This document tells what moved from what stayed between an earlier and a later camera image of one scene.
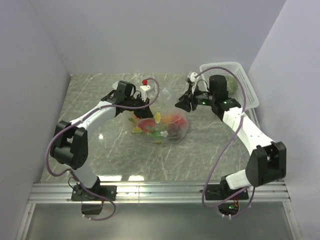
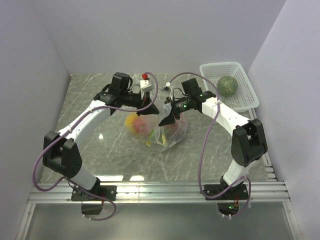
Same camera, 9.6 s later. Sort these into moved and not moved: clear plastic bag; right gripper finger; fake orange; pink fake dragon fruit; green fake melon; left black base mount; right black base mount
Moved: pink fake dragon fruit; fake orange; right gripper finger; clear plastic bag
Not moved: left black base mount; right black base mount; green fake melon
